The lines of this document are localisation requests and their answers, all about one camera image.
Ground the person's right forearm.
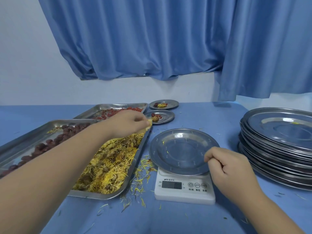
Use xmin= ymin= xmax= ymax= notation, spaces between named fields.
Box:
xmin=229 ymin=190 xmax=305 ymax=234

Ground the blue tablecloth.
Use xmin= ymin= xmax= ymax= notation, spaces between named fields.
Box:
xmin=0 ymin=102 xmax=312 ymax=234

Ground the pile of yellow chrysanthemums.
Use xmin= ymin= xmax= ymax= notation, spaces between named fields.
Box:
xmin=72 ymin=129 xmax=151 ymax=195

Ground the white digital kitchen scale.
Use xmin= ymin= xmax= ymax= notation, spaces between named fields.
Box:
xmin=154 ymin=167 xmax=216 ymax=205

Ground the round steel plate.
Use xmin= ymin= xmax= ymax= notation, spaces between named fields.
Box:
xmin=144 ymin=110 xmax=175 ymax=125
xmin=149 ymin=128 xmax=220 ymax=176
xmin=149 ymin=99 xmax=180 ymax=110

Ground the narrow blue curtain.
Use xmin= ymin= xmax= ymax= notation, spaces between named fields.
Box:
xmin=217 ymin=0 xmax=312 ymax=101

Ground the person's left forearm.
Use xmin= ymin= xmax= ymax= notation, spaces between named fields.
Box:
xmin=0 ymin=122 xmax=115 ymax=234

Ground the stack of steel plates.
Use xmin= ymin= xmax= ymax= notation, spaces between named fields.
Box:
xmin=238 ymin=107 xmax=312 ymax=192

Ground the rectangular steel tray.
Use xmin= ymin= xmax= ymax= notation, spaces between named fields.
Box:
xmin=68 ymin=119 xmax=153 ymax=201
xmin=73 ymin=103 xmax=149 ymax=121
xmin=0 ymin=119 xmax=98 ymax=179

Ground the person's right hand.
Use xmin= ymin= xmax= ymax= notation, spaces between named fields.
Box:
xmin=204 ymin=146 xmax=259 ymax=202

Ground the wide blue curtain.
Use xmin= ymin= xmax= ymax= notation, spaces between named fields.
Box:
xmin=38 ymin=0 xmax=232 ymax=81

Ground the person's left hand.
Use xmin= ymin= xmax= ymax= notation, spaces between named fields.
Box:
xmin=105 ymin=109 xmax=153 ymax=139

